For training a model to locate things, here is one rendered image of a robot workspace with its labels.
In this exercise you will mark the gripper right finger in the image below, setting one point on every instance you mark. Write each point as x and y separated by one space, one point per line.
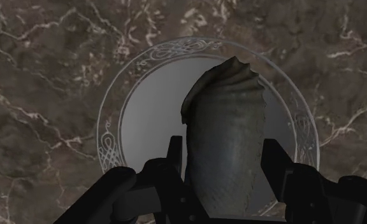
307 192

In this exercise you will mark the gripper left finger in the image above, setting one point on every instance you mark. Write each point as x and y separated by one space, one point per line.
158 189

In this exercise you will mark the grey plate with ornate rim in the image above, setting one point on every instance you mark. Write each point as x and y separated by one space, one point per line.
152 118

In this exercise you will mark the grey ridged vase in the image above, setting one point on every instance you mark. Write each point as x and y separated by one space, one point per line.
224 149

